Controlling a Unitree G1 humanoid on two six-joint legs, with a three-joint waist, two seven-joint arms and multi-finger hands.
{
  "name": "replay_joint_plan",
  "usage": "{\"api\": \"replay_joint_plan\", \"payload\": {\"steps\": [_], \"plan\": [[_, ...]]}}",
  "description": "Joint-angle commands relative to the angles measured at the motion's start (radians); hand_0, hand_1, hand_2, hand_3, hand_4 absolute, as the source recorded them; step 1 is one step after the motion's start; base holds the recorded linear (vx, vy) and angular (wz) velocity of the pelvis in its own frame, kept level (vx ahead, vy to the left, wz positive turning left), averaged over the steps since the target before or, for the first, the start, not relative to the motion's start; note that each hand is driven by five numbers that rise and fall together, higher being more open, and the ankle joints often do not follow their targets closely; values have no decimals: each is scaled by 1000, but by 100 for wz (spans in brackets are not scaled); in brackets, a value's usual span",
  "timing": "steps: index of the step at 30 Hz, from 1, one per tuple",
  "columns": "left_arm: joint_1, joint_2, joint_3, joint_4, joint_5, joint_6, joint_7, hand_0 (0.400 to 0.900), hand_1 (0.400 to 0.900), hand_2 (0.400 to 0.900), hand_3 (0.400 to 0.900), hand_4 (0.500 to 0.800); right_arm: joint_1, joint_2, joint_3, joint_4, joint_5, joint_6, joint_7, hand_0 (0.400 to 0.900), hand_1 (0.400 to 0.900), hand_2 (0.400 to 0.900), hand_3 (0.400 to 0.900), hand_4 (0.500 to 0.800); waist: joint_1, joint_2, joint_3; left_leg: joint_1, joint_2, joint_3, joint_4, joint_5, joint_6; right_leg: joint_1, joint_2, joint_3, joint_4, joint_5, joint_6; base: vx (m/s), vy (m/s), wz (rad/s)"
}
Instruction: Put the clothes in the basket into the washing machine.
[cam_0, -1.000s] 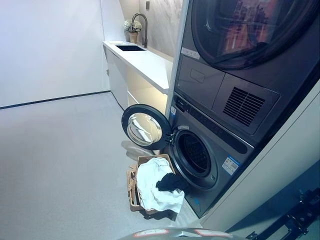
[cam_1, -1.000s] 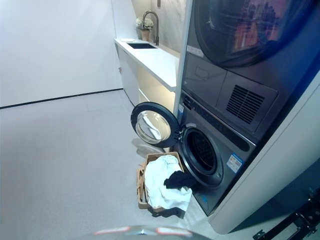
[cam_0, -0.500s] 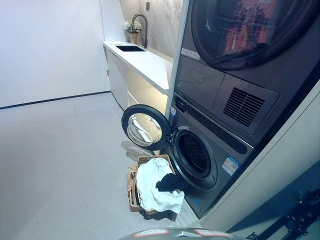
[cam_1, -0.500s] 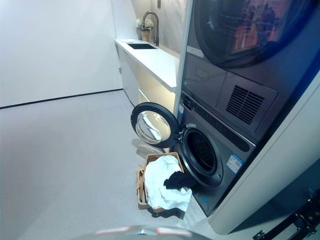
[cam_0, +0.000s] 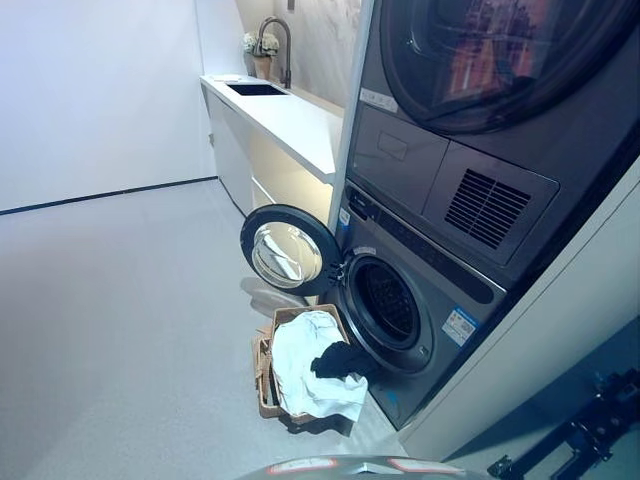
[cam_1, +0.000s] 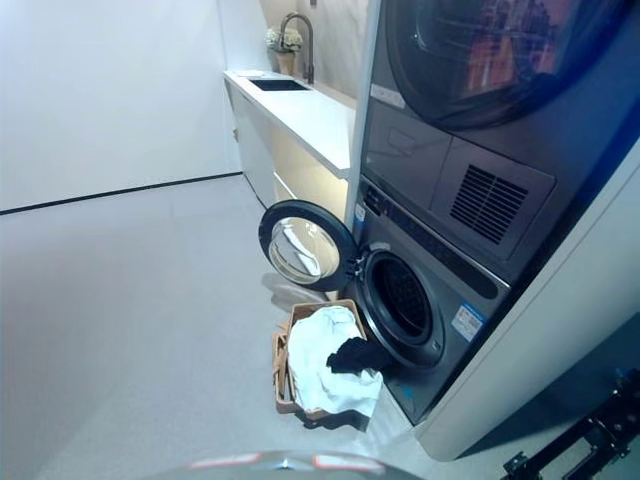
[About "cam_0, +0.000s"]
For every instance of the round washing machine door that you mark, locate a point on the round washing machine door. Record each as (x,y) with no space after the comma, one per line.
(286,246)

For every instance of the grey front-load washing machine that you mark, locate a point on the grey front-load washing machine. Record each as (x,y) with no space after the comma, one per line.
(440,320)

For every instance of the brown woven laundry basket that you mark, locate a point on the brown woven laundry basket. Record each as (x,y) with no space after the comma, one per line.
(265,380)

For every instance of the white counter cabinet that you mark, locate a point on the white counter cabinet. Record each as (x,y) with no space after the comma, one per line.
(270,135)

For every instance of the white cloth garment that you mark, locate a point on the white cloth garment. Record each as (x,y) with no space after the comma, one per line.
(300,360)

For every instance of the black cloth garment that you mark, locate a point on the black cloth garment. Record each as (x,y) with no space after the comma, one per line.
(345,362)

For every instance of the white cabinet side panel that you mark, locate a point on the white cabinet side panel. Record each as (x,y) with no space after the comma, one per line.
(348,115)

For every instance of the dark grey tumble dryer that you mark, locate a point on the dark grey tumble dryer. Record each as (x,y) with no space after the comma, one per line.
(450,150)

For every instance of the dark rectangular sink basin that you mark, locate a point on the dark rectangular sink basin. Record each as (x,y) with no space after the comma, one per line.
(255,90)

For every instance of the bronze gooseneck faucet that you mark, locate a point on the bronze gooseneck faucet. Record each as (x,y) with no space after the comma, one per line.
(280,45)

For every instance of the white flowers in pot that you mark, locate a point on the white flowers in pot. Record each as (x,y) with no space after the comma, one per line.
(260,50)

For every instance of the silver robot torso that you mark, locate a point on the silver robot torso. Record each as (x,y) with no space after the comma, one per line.
(360,469)

